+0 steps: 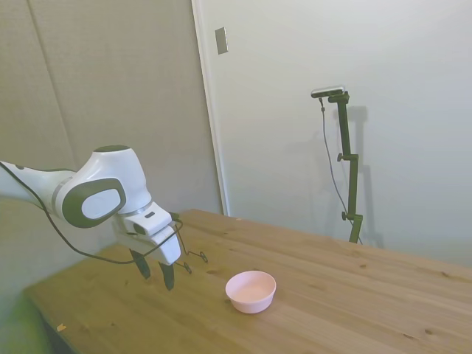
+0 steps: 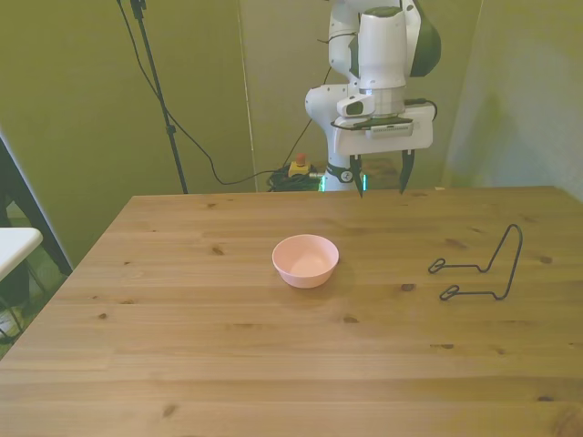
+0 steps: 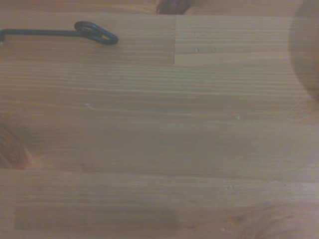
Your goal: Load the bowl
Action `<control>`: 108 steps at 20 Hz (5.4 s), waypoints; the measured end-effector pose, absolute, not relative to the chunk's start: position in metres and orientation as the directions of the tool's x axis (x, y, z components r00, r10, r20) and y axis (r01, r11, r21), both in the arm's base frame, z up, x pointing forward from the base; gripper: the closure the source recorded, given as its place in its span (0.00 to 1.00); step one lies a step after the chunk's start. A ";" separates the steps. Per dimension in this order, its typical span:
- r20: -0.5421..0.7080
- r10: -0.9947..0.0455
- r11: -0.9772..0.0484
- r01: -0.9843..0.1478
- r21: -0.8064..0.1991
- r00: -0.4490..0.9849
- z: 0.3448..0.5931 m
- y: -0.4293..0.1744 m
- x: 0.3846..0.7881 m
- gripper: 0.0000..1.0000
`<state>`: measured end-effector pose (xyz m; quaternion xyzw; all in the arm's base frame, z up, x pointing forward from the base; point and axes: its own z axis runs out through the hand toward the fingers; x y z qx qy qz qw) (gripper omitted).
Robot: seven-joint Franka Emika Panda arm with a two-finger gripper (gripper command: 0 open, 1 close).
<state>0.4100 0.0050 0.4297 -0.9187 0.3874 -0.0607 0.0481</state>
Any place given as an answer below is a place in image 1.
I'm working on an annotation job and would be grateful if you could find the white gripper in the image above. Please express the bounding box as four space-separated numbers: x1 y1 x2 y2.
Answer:
114 220 184 292

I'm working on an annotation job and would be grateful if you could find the pink bowl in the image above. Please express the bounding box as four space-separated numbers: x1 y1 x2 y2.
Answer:
225 270 277 315

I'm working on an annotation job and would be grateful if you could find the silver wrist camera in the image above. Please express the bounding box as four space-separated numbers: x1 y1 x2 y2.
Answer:
127 219 174 238

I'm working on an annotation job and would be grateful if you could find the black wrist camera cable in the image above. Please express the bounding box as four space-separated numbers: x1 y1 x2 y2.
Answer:
0 161 184 265

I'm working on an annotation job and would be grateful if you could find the black wire bowl rack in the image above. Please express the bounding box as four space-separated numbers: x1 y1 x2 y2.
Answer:
170 211 209 275

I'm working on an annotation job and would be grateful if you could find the white door frame trim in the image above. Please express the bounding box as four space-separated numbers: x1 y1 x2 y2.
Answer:
191 0 232 217

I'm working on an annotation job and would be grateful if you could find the thin grey camera cable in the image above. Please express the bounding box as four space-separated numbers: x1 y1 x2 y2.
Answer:
319 97 350 212

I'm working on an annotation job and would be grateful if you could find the dark articulated camera stand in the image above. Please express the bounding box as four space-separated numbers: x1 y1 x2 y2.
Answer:
327 93 364 244

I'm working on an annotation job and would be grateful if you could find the grey wall switch plate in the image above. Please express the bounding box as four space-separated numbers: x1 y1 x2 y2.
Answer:
215 26 229 56

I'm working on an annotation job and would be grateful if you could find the grey exterior camera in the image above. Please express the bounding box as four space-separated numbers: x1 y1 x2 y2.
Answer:
310 85 347 100

